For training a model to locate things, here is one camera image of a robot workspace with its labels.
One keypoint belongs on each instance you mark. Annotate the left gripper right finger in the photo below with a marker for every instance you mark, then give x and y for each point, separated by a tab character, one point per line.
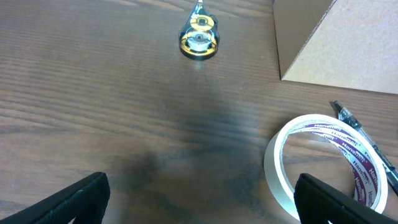
319	203

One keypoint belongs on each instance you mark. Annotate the black yellow correction tape dispenser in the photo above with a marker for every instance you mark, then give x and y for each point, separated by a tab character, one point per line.
199	38

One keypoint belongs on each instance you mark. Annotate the white tape roll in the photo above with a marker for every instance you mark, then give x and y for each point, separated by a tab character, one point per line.
370	181

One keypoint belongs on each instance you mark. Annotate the black pen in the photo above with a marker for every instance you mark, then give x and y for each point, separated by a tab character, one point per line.
347	117

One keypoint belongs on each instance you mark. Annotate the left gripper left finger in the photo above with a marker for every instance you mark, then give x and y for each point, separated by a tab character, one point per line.
83	202

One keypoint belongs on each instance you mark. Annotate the open cardboard box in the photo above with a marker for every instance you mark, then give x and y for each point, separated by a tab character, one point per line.
341	43

